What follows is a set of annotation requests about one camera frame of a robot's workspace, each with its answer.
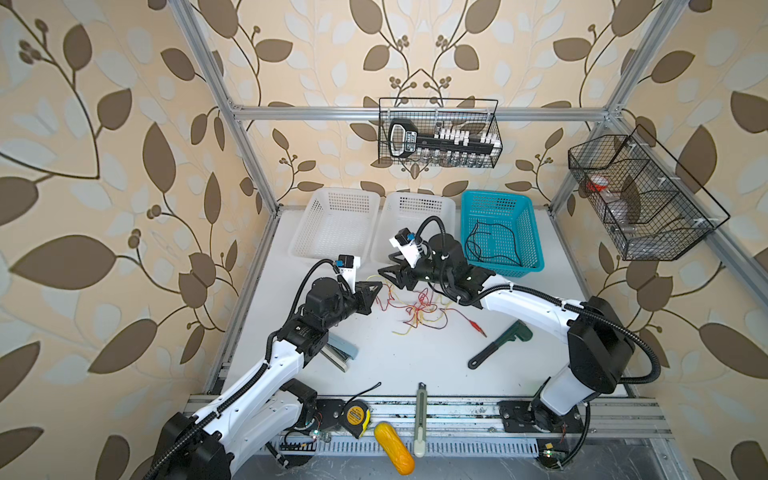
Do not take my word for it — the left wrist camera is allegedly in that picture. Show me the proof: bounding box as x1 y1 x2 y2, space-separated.
336 254 361 294

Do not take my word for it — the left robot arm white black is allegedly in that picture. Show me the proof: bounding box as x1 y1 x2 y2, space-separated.
144 255 382 479

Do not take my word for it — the white utility knife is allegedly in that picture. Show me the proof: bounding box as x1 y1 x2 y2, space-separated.
413 382 428 458

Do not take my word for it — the yellow black tape measure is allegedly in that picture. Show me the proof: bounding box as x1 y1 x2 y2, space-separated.
338 382 382 439

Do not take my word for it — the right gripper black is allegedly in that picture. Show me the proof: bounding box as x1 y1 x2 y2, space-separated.
377 250 451 291

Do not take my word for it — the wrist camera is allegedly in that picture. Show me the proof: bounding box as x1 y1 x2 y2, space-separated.
389 228 422 268
336 254 361 294

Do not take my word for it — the white plastic basket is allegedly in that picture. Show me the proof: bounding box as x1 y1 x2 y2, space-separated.
288 188 381 263
370 192 457 264

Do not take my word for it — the back black wire basket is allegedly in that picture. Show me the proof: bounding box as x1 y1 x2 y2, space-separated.
378 96 503 169

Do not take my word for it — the left white plastic basket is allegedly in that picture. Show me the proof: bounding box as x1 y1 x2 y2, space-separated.
288 188 381 263

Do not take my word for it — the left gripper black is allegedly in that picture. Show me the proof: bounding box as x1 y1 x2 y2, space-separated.
320 277 381 333

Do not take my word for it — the middle white plastic basket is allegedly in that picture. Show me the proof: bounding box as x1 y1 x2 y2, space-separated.
370 192 457 264

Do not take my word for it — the black socket tool set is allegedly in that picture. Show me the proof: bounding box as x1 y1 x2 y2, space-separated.
383 118 503 159

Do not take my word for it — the black cable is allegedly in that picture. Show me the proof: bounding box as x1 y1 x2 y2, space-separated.
465 219 524 268

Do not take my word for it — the black wire basket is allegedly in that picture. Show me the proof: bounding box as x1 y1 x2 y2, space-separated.
568 124 731 262
378 96 503 169

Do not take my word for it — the aluminium frame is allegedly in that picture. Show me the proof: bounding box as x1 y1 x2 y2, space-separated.
186 1 767 479

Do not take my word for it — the yellow corn cob toy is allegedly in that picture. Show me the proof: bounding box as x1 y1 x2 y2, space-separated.
374 422 415 476

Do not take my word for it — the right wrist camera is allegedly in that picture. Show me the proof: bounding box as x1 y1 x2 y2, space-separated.
389 228 422 268

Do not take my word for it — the green black pipe wrench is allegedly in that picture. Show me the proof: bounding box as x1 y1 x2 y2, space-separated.
467 321 533 370

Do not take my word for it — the teal plastic basket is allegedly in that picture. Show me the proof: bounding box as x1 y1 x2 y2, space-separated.
460 190 545 278

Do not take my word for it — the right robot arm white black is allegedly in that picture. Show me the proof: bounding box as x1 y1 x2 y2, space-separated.
378 216 661 432

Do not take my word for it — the right black wire basket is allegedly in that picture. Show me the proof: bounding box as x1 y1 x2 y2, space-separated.
568 124 731 262

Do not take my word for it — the red alligator clip cable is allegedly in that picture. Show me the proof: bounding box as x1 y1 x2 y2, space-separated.
374 281 488 338

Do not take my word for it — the grey blue stapler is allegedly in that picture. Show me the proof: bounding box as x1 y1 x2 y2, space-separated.
320 333 359 372

